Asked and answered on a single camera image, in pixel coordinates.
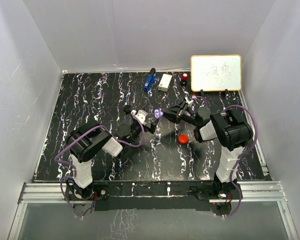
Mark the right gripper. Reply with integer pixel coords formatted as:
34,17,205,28
160,100,200,127

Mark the black earbud charging case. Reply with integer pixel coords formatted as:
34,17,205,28
123,105,132,114

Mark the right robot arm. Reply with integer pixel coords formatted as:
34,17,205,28
155,98,258,199

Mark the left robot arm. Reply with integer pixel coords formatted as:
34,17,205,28
66,117,158,200

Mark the white and green box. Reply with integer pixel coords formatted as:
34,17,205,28
158,73,172,92

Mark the red button device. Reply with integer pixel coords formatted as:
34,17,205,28
180,72,189,85

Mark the blue stapler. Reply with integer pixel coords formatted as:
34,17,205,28
143,67,157,92

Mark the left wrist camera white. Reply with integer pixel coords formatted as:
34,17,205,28
130,109,149,124

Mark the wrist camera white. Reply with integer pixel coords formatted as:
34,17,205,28
130,109,149,124
184,95,196,107

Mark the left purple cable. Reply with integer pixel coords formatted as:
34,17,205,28
54,111,146,218

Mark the purple cable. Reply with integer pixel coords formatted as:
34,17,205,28
192,94,259,217
54,111,146,218

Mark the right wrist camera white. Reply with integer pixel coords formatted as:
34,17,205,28
184,95,196,107

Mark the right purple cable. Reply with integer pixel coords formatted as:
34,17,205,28
192,94,259,217

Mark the white whiteboard with wooden frame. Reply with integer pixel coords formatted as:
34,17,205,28
190,54,242,92

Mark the aluminium frame rail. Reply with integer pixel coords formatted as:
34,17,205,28
8,181,299,240

